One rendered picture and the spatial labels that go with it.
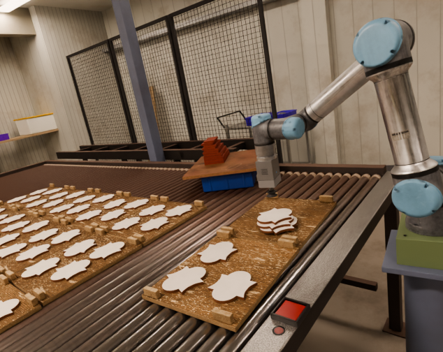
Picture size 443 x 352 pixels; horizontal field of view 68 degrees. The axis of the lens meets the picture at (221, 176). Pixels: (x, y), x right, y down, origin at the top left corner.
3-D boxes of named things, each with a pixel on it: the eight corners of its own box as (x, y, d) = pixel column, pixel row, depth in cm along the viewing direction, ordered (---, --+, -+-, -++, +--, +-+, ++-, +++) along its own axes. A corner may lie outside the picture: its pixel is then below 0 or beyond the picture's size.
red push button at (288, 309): (307, 310, 86) (306, 306, 86) (296, 325, 82) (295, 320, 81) (286, 304, 90) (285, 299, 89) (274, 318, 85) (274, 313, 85)
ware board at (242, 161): (271, 149, 227) (271, 147, 227) (269, 169, 180) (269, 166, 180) (202, 158, 238) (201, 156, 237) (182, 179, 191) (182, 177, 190)
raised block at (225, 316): (235, 321, 84) (233, 311, 83) (230, 325, 82) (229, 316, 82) (216, 315, 87) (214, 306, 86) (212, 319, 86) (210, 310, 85)
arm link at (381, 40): (454, 201, 95) (409, 10, 88) (444, 221, 84) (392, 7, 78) (409, 204, 103) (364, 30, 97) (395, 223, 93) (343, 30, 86)
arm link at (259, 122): (264, 115, 115) (245, 117, 121) (268, 146, 118) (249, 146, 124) (277, 111, 120) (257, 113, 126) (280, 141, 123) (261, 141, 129)
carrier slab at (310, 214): (337, 204, 145) (336, 201, 145) (300, 250, 114) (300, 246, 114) (266, 199, 166) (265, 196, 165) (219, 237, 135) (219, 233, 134)
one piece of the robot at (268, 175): (254, 147, 131) (260, 186, 135) (246, 153, 124) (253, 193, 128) (278, 145, 127) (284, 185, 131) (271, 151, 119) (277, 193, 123)
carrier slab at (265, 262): (300, 251, 113) (299, 247, 113) (235, 332, 82) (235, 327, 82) (218, 238, 134) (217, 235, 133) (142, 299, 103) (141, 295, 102)
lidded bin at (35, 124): (46, 130, 597) (40, 114, 590) (59, 128, 575) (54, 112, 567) (18, 136, 558) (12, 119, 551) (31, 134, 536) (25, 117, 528)
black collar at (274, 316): (311, 309, 86) (310, 304, 86) (298, 328, 80) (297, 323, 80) (284, 301, 91) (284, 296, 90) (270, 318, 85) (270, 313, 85)
